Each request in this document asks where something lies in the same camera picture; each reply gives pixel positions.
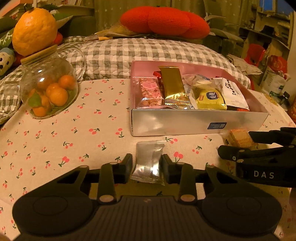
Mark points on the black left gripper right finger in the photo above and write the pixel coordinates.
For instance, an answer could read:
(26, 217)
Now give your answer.
(182, 174)

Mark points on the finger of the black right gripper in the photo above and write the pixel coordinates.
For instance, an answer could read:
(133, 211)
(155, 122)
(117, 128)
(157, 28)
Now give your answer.
(236, 153)
(284, 137)

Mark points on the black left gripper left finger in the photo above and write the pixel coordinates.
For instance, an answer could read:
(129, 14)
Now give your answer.
(110, 174)

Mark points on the brown cracker packet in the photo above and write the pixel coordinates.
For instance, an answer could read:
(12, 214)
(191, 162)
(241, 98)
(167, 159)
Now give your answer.
(239, 138)

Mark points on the silver foil snack packet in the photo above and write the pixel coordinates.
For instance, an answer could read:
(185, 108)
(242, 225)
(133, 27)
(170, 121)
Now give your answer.
(147, 162)

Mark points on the red foil snack packet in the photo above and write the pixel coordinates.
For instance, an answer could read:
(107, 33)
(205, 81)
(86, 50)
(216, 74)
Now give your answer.
(157, 74)

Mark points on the cherry print tablecloth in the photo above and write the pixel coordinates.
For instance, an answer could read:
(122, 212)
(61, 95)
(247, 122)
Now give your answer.
(96, 130)

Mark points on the white green paper bag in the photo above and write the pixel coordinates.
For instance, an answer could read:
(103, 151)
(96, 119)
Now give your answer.
(273, 82)

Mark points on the white label snack packet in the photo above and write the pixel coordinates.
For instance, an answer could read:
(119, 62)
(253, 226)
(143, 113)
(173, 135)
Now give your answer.
(233, 97)

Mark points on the yellow biscuit packet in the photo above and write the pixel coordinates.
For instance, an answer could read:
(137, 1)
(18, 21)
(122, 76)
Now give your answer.
(208, 98)

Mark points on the red gift bag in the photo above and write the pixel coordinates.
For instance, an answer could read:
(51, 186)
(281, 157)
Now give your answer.
(277, 64)

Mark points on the white cloth on chair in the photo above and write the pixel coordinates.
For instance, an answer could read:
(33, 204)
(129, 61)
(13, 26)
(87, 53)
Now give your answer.
(243, 66)

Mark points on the gold foil snack packet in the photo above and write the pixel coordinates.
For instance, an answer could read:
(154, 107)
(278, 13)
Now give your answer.
(174, 92)

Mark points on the pink flower snack packet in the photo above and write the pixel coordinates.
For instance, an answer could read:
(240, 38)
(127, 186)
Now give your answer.
(150, 95)

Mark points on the red plastic chair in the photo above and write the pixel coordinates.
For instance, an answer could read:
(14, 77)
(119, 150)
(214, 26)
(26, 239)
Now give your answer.
(255, 54)

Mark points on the white candy packet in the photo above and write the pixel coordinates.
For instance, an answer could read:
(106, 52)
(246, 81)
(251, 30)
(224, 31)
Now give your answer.
(191, 80)

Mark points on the wooden desk shelf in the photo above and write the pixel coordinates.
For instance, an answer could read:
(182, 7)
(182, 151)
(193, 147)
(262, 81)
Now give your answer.
(269, 29)

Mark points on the glass jar with oranges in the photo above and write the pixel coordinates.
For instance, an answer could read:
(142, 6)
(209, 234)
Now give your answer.
(50, 80)

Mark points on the grey checkered quilt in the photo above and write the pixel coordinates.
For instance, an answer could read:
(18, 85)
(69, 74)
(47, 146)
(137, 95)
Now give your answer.
(113, 58)

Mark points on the white office chair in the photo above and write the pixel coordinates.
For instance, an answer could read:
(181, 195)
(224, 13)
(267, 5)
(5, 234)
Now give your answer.
(219, 23)

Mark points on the crinkled plastic wrappers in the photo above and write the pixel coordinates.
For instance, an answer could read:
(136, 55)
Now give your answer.
(116, 31)

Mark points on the red tomato plush cushion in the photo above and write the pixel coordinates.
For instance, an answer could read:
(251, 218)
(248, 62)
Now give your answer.
(165, 21)

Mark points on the blue plush doll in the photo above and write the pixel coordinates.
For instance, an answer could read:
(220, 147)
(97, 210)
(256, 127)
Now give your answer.
(7, 58)

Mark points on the large orange fruit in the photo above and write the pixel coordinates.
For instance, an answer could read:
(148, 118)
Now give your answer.
(34, 31)

